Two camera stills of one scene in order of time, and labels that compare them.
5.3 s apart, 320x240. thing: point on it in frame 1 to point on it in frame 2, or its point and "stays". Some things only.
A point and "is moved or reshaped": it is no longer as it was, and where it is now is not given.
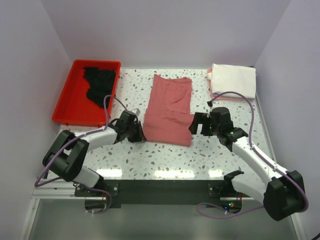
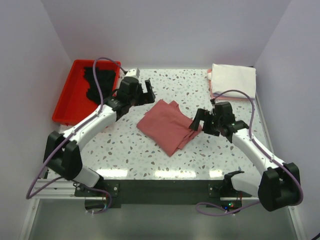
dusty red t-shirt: [168, 119] is moved or reshaped
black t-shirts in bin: [101, 83] stays
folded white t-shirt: [227, 78] stays
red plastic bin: [73, 107] stays
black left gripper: [139, 137] to [146, 98]
